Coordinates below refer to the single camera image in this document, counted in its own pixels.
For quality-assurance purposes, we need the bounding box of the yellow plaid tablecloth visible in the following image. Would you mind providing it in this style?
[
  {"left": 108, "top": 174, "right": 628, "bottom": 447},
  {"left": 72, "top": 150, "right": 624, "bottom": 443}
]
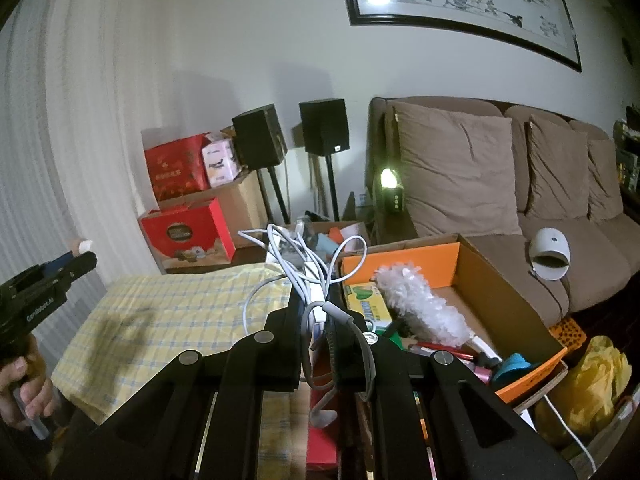
[{"left": 52, "top": 264, "right": 321, "bottom": 480}]

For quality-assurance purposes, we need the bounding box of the white cable bundle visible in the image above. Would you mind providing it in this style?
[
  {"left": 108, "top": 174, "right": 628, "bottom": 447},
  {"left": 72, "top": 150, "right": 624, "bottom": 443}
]
[{"left": 237, "top": 223, "right": 378, "bottom": 428}]

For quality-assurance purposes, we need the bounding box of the red flat box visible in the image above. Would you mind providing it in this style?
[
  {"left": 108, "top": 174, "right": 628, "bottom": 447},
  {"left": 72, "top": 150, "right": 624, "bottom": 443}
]
[{"left": 306, "top": 385, "right": 341, "bottom": 471}]

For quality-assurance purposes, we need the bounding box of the large plain cardboard box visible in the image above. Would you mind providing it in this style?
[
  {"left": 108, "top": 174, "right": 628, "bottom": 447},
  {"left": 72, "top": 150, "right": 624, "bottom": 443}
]
[{"left": 157, "top": 170, "right": 268, "bottom": 251}]

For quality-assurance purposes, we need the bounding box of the large brown sofa cushion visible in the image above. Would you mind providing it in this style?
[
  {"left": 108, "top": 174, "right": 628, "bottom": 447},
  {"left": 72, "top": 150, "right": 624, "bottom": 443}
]
[{"left": 385, "top": 100, "right": 523, "bottom": 237}]

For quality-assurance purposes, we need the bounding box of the medium brown sofa cushion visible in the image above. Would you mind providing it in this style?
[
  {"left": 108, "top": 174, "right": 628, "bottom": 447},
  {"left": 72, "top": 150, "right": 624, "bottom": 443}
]
[{"left": 524, "top": 115, "right": 591, "bottom": 221}]

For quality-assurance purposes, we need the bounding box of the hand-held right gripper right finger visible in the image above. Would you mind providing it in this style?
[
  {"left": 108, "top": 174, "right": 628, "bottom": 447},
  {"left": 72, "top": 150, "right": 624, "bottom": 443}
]
[{"left": 327, "top": 305, "right": 576, "bottom": 480}]

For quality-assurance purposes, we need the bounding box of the person's left hand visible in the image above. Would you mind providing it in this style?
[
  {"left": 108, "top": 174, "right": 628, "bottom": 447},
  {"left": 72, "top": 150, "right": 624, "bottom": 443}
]
[{"left": 0, "top": 332, "right": 61, "bottom": 431}]

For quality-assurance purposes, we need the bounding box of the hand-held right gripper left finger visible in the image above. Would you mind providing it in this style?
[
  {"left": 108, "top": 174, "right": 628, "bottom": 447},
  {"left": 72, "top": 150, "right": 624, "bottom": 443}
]
[{"left": 52, "top": 287, "right": 313, "bottom": 480}]

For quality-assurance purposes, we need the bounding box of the yellow green toothpaste box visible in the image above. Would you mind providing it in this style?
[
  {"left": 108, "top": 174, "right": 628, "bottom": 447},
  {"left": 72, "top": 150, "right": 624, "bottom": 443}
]
[{"left": 345, "top": 282, "right": 416, "bottom": 351}]

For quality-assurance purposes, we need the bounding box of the red gift box gold print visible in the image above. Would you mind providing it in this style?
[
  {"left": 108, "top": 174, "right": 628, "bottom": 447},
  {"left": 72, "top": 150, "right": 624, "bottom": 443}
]
[{"left": 144, "top": 133, "right": 211, "bottom": 203}]

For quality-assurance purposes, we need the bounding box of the blue collapsible funnel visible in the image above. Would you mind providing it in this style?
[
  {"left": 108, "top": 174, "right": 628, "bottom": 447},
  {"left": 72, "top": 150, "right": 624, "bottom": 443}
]
[{"left": 492, "top": 353, "right": 536, "bottom": 386}]

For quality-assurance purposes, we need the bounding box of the black speaker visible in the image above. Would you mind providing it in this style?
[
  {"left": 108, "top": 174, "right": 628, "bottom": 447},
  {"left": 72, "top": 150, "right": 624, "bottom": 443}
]
[
  {"left": 231, "top": 104, "right": 288, "bottom": 171},
  {"left": 299, "top": 98, "right": 349, "bottom": 157}
]

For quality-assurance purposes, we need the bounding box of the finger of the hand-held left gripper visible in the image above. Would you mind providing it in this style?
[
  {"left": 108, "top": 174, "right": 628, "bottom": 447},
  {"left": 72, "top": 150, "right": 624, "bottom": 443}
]
[
  {"left": 44, "top": 251, "right": 98, "bottom": 283},
  {"left": 44, "top": 252, "right": 76, "bottom": 273}
]

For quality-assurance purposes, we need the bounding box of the black radio lamp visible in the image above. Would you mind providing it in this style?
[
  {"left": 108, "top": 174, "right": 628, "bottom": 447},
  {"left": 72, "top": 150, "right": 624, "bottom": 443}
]
[{"left": 372, "top": 167, "right": 406, "bottom": 215}]

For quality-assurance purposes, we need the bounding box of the cardboard box with orange lining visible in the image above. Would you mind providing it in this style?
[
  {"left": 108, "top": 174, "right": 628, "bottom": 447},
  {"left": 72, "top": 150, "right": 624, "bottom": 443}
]
[{"left": 340, "top": 232, "right": 570, "bottom": 413}]

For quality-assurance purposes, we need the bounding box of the white power cable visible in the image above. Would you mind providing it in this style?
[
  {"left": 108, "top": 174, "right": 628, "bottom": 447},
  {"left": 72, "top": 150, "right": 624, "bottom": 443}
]
[{"left": 542, "top": 392, "right": 598, "bottom": 468}]

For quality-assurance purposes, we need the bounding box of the white curtain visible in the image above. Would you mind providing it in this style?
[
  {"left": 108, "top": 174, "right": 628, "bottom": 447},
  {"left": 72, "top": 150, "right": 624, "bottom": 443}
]
[{"left": 0, "top": 0, "right": 166, "bottom": 361}]

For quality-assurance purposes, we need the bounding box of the white dome nail lamp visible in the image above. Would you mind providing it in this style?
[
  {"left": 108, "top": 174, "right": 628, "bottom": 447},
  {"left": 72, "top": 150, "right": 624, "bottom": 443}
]
[{"left": 529, "top": 227, "right": 572, "bottom": 281}]

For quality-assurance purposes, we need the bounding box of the small brown sofa cushion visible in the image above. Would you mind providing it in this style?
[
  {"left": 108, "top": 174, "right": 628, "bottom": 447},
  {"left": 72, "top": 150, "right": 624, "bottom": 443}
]
[{"left": 586, "top": 137, "right": 626, "bottom": 223}]

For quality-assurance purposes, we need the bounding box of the dark cluttered shelf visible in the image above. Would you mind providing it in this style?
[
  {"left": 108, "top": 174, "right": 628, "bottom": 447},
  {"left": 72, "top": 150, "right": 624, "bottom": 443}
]
[{"left": 612, "top": 105, "right": 640, "bottom": 196}]

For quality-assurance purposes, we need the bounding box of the red chocolate gift box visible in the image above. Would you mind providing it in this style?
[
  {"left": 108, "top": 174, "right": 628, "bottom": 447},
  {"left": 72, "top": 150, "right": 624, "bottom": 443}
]
[{"left": 138, "top": 196, "right": 237, "bottom": 275}]

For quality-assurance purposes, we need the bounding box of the black speaker stand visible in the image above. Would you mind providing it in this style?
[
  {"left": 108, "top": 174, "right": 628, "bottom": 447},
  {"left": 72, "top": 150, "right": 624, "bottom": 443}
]
[
  {"left": 325, "top": 154, "right": 341, "bottom": 222},
  {"left": 257, "top": 165, "right": 291, "bottom": 226}
]

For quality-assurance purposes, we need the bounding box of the brown sofa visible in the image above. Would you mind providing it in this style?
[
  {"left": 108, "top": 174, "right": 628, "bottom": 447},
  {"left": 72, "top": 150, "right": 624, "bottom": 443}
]
[{"left": 367, "top": 96, "right": 640, "bottom": 328}]

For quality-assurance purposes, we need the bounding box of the cardboard box of clutter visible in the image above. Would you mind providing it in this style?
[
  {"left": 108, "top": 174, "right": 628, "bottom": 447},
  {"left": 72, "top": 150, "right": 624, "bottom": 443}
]
[{"left": 265, "top": 212, "right": 371, "bottom": 266}]

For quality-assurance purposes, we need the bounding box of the yellow plastic bag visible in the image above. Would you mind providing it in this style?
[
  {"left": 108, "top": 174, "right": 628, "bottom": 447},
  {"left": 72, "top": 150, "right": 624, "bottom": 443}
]
[{"left": 535, "top": 335, "right": 633, "bottom": 451}]

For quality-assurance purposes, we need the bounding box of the white feather duster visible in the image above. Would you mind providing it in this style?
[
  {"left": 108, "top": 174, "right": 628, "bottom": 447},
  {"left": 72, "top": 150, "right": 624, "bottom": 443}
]
[{"left": 374, "top": 261, "right": 503, "bottom": 366}]

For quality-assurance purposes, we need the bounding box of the pink tissue pack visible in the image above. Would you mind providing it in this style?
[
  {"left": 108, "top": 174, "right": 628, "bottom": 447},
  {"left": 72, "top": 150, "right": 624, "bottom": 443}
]
[{"left": 201, "top": 139, "right": 241, "bottom": 186}]

